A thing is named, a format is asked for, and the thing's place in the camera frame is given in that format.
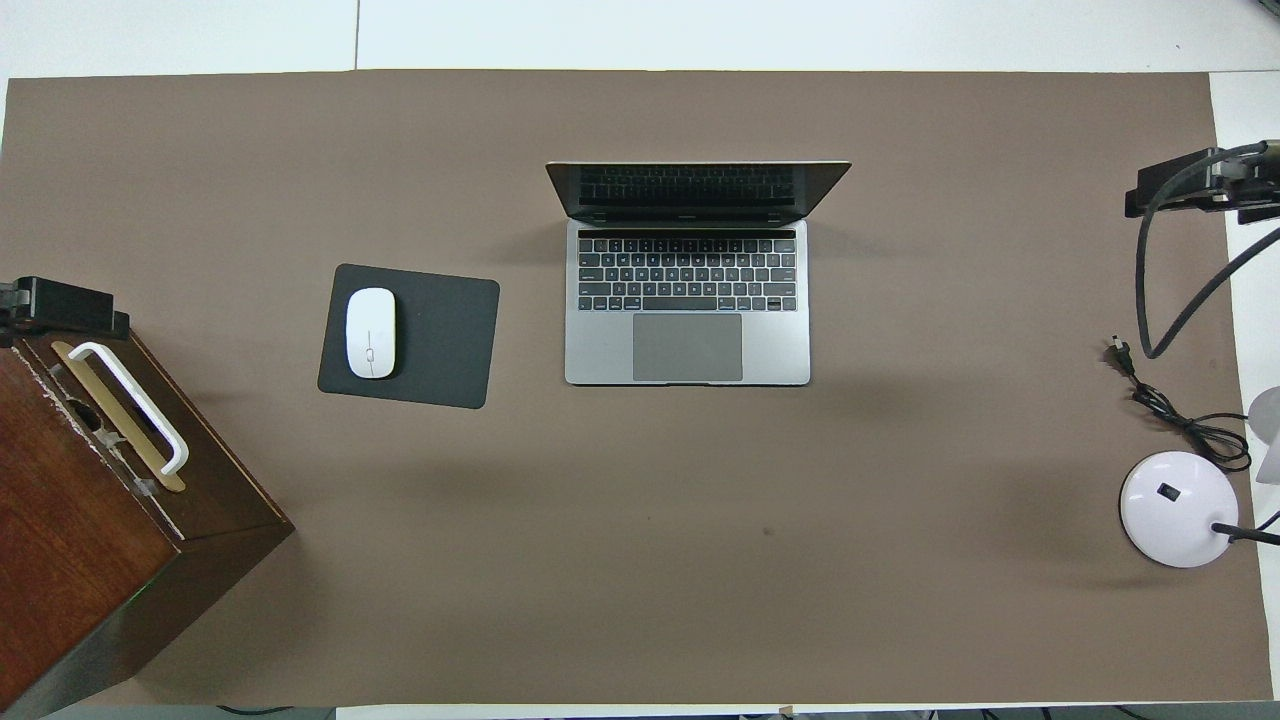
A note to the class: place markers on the white computer mouse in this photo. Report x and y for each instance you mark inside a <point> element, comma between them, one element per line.
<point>370,330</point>

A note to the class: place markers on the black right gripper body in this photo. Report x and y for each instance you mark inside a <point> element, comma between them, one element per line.
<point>1245,190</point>

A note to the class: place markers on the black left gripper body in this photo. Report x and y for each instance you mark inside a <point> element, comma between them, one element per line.
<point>30,308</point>

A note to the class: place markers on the black mouse pad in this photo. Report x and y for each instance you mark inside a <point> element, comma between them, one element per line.
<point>450,340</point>

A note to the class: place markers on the white desk lamp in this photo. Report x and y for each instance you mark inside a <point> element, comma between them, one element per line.
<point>1170,520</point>

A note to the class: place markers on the grey laptop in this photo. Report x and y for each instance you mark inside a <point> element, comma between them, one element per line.
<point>600,350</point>

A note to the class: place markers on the dark brown wooden box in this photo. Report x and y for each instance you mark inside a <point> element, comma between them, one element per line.
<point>60,500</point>

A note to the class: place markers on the brown paper table mat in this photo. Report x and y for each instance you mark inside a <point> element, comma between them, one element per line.
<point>700,550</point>

